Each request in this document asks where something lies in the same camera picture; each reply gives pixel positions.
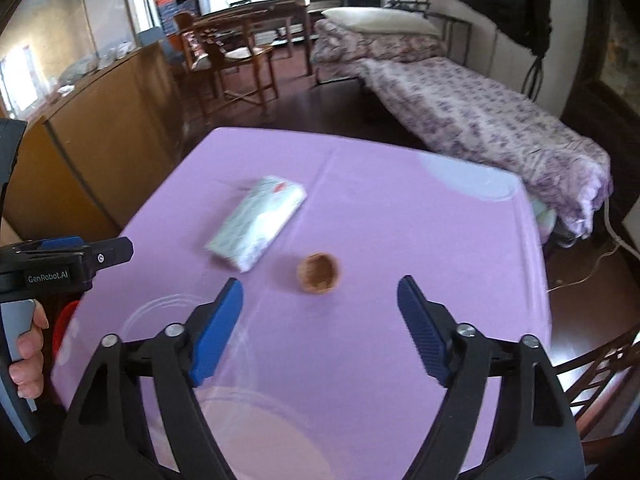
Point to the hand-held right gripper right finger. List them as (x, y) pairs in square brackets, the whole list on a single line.
[(422, 330)]

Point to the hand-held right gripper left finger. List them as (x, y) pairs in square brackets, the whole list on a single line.
[(220, 325)]

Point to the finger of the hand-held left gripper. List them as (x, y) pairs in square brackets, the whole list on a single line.
[(62, 243), (112, 255)]

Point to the brown shell cup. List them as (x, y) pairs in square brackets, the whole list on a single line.
[(317, 275)]

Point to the white and green tissue pack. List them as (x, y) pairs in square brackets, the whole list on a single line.
[(255, 220)]

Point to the person's left hand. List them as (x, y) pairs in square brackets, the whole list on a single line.
[(30, 360)]

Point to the purple printed tablecloth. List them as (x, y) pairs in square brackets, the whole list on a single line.
[(400, 220)]

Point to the wooden cabinet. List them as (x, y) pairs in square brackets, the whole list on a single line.
[(100, 135)]

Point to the pastel folded cloth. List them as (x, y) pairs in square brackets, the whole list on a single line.
[(545, 215)]

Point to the dark wooden chair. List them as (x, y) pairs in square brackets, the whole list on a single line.
[(600, 355)]

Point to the pile of clear plastic bags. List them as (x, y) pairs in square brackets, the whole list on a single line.
[(110, 55)]

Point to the blue chair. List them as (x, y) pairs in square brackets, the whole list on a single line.
[(152, 37)]

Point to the bed with floral sheet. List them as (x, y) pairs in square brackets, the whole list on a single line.
[(475, 110)]

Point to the wooden armchair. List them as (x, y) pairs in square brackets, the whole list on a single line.
[(240, 55)]

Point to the metal coat stand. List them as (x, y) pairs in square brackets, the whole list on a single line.
[(535, 70)]

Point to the long wooden table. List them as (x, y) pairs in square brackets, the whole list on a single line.
[(260, 7)]

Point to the folded floral quilt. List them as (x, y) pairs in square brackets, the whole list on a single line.
[(380, 45)]

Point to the cream pillow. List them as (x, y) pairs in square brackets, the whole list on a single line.
[(380, 21)]

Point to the dark framed painting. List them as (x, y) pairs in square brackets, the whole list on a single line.
[(620, 50)]

